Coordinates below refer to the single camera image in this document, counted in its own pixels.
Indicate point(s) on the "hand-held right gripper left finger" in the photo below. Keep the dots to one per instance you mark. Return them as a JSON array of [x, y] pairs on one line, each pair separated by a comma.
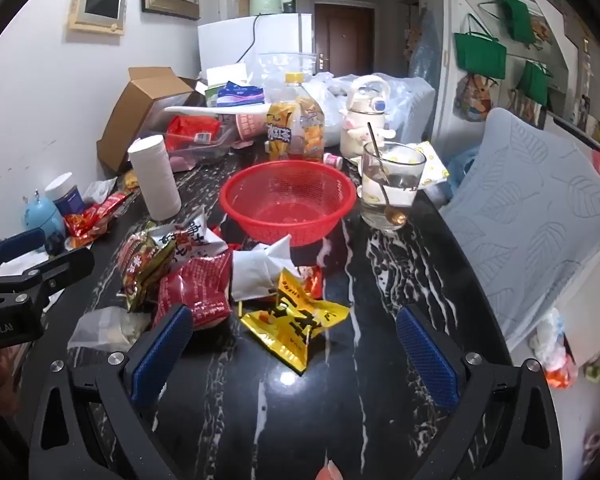
[[162, 355]]

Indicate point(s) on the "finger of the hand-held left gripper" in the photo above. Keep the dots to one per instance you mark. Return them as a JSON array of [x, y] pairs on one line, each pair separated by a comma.
[[55, 270], [22, 242]]

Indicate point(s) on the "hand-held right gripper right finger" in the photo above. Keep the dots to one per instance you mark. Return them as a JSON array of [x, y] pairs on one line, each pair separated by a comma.
[[427, 360]]

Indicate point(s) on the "clear snack packet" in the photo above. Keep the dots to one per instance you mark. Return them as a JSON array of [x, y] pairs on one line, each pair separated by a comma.
[[100, 330]]

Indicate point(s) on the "dark red snack packet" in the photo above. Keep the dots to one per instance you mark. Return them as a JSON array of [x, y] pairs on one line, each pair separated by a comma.
[[195, 290]]

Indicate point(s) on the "red green snack packet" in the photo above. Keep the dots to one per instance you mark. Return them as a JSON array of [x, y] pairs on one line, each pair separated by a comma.
[[140, 270]]

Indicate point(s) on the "plain white snack packet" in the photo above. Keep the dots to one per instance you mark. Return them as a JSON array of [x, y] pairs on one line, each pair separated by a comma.
[[257, 272]]

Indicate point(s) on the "red plastic basket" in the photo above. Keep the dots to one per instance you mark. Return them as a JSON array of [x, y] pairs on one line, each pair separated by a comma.
[[280, 210]]

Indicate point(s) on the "person's right hand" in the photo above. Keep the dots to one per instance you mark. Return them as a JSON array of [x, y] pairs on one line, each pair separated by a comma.
[[329, 471]]

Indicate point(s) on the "blue toy figure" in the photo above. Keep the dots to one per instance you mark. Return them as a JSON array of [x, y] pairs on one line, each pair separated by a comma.
[[40, 217]]

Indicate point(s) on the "red orange snack wrappers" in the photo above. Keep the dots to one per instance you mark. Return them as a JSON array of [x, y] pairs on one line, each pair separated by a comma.
[[92, 220]]

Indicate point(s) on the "blue jar white lid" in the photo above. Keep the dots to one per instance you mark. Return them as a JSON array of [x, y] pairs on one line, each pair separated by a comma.
[[65, 195]]

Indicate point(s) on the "crumpled clear wrapper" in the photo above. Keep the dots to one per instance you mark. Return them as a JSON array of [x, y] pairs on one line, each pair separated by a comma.
[[100, 191]]

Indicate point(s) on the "gold orange candy wrapper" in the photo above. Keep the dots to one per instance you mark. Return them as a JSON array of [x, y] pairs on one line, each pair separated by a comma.
[[131, 180]]

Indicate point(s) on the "crumpled white orange bag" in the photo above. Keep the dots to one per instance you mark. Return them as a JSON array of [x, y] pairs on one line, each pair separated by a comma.
[[555, 350]]

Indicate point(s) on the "yellow snack packet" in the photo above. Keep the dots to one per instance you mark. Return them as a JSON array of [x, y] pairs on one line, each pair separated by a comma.
[[295, 325]]

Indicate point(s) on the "white paper towel roll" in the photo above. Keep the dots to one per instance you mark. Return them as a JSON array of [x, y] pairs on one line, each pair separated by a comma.
[[155, 175]]

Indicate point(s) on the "shiny red orange wrapper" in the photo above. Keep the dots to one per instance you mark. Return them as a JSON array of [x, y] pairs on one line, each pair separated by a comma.
[[311, 282]]

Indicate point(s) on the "metal spoon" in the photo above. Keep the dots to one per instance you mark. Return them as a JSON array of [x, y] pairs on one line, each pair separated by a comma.
[[395, 216]]

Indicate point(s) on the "clear glass mug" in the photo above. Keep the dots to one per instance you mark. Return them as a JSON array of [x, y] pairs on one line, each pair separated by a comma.
[[375, 205]]

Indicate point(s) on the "flat pink pad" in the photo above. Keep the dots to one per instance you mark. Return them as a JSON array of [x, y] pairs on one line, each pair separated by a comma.
[[182, 164]]

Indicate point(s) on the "open cardboard box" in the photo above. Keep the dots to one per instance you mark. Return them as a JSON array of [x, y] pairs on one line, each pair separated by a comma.
[[130, 115]]

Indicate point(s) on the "blue leaf pattern cushion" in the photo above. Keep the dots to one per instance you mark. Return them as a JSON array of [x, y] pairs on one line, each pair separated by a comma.
[[520, 220]]

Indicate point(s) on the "clear plastic container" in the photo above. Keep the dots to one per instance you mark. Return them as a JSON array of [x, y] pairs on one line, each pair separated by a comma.
[[200, 152]]

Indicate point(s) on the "blue plastic bag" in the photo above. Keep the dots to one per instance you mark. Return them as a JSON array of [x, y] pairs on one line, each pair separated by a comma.
[[460, 175]]

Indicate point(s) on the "red packet with barcode label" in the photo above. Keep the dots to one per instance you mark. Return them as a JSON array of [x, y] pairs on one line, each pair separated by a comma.
[[190, 130]]

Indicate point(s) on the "white yellow dotted packet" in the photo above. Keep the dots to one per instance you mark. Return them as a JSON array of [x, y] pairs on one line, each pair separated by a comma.
[[432, 165]]

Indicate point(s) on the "small pink white bottle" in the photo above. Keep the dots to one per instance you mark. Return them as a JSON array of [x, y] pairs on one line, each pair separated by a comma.
[[332, 160]]

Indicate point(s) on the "white flat plate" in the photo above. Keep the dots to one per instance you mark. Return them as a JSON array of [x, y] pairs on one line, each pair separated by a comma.
[[210, 109]]

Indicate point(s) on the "green white carton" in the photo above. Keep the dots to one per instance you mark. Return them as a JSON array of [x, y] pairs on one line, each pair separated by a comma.
[[212, 96]]

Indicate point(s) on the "pink paper noodle cup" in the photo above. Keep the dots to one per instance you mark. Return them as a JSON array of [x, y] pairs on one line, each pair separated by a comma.
[[250, 127]]

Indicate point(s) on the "cream cartoon water bottle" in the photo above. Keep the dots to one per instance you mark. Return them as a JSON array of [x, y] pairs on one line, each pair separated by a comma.
[[362, 120]]

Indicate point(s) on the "blue tissue pack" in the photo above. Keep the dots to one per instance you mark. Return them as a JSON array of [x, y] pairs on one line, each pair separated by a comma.
[[240, 94]]

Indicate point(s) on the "clear plastic bag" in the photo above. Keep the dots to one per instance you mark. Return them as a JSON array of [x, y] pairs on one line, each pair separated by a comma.
[[410, 105]]

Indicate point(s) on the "iced tea bottle yellow cap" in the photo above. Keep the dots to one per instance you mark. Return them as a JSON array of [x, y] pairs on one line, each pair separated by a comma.
[[295, 130]]

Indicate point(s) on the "colourful printed hanging bag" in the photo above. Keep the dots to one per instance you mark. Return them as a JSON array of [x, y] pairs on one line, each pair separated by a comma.
[[472, 97]]

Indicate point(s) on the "white plastic bag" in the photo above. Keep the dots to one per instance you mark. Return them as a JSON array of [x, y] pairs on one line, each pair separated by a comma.
[[332, 100]]

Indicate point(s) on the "tall clear wrapped bundle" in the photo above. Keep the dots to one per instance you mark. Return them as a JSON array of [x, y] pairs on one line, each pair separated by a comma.
[[422, 55]]

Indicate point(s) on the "large green tote bag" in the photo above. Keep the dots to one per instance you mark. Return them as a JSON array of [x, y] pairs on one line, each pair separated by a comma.
[[480, 55]]

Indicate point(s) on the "clear zip bag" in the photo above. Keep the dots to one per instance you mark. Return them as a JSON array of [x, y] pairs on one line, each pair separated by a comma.
[[285, 62]]

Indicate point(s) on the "white fridge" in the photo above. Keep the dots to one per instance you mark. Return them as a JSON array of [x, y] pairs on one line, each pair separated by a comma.
[[280, 35]]

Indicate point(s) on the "dark wooden door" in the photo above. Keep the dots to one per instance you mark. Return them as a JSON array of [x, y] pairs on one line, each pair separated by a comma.
[[345, 40]]

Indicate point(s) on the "wall intercom panel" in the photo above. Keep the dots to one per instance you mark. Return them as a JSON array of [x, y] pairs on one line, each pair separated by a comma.
[[97, 7]]

